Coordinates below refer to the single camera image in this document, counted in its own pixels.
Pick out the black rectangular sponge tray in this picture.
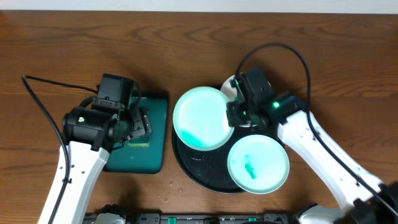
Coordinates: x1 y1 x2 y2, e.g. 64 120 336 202
103 92 169 174

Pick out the green wet sponge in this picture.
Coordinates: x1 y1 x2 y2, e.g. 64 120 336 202
127 138 150 147

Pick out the mint plate front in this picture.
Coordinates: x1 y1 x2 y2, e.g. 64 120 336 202
227 134 290 194

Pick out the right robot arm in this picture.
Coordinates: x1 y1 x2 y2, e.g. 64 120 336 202
227 93 397 223

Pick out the round black tray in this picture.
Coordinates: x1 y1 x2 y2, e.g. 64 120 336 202
172 126 284 194

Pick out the mint plate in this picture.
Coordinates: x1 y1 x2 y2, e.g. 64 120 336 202
172 86 234 151
227 134 290 194

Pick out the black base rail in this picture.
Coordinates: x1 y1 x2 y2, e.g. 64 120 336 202
83 213 293 224

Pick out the white plate with green stain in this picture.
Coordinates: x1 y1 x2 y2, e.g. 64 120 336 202
220 74 259 128

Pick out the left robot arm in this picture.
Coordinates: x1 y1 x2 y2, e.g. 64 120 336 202
39 74 152 223

